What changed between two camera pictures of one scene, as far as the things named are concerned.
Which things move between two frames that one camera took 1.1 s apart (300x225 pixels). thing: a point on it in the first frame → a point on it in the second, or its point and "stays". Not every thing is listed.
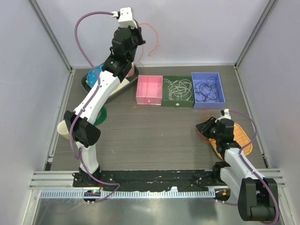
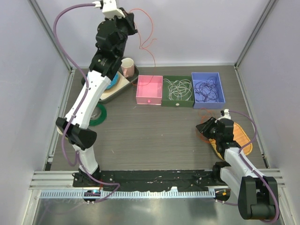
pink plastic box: x=149 y=90 stays
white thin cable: x=179 y=90 stays
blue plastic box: x=206 y=90 stays
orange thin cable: x=152 y=52 → x=144 y=47
